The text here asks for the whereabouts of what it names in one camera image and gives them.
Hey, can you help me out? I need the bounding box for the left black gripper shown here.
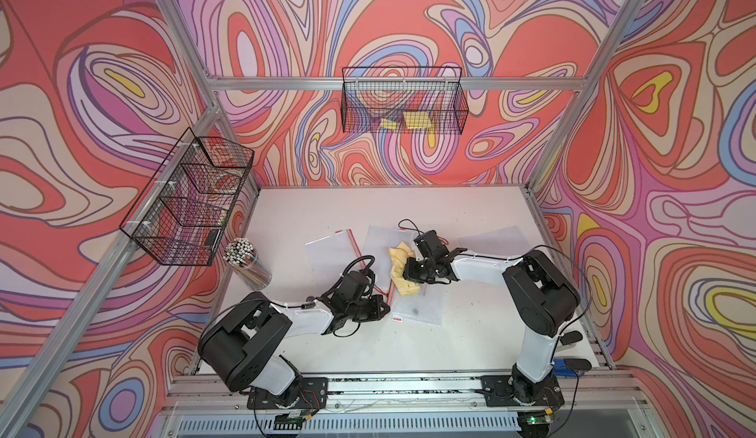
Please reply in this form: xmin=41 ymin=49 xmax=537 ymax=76
xmin=345 ymin=295 xmax=393 ymax=324

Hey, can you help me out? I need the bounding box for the yellow microfiber cloth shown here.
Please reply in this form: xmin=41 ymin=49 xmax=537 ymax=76
xmin=389 ymin=242 xmax=421 ymax=296

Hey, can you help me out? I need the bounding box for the clear mesh document bag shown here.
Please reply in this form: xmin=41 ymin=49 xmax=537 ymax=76
xmin=305 ymin=229 xmax=361 ymax=292
xmin=458 ymin=225 xmax=535 ymax=258
xmin=390 ymin=285 xmax=446 ymax=326
xmin=361 ymin=225 xmax=417 ymax=294

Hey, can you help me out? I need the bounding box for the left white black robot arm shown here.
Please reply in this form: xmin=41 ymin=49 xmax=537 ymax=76
xmin=198 ymin=267 xmax=391 ymax=398

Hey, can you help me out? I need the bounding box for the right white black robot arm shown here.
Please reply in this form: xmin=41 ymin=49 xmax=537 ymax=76
xmin=402 ymin=231 xmax=581 ymax=394

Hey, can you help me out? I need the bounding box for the yellow sticky note pad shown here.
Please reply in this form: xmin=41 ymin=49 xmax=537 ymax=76
xmin=403 ymin=111 xmax=434 ymax=131

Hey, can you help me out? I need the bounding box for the small yellow sticky note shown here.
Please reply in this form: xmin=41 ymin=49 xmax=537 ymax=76
xmin=380 ymin=118 xmax=400 ymax=131

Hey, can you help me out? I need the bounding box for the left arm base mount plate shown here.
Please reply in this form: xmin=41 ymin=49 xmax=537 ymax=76
xmin=247 ymin=376 xmax=329 ymax=412

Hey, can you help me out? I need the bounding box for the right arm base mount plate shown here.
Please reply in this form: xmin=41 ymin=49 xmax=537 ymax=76
xmin=476 ymin=374 xmax=565 ymax=410

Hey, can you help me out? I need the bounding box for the blue black handled tool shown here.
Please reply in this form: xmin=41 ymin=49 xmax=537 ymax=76
xmin=553 ymin=331 xmax=593 ymax=378

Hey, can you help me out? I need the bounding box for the black wire basket back wall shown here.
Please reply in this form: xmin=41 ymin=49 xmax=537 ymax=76
xmin=341 ymin=64 xmax=470 ymax=135

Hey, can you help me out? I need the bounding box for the black wire basket wall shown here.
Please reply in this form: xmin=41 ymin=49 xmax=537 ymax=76
xmin=119 ymin=129 xmax=254 ymax=267
xmin=341 ymin=64 xmax=470 ymax=135

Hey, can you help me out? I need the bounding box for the aluminium front rail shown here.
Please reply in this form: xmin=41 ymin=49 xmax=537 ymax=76
xmin=167 ymin=369 xmax=636 ymax=416

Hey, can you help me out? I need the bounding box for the black wire basket left wall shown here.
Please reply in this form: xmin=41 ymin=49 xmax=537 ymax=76
xmin=119 ymin=129 xmax=254 ymax=267

